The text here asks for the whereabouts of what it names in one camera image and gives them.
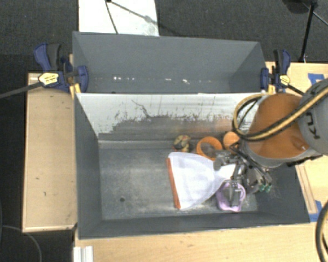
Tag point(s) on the pale wood board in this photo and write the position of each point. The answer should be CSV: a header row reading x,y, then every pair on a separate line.
x,y
49,160

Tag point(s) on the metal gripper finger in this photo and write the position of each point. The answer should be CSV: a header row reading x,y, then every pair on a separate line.
x,y
237,196
230,192

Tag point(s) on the white cloth with orange edge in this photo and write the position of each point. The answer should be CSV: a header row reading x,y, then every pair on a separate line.
x,y
194,181

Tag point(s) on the brown and yellow toy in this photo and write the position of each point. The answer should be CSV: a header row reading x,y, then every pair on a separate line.
x,y
181,142

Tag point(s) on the grey metal bin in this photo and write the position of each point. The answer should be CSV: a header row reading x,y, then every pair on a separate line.
x,y
142,173

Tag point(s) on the orange ball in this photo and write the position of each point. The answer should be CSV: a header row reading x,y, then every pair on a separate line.
x,y
229,139

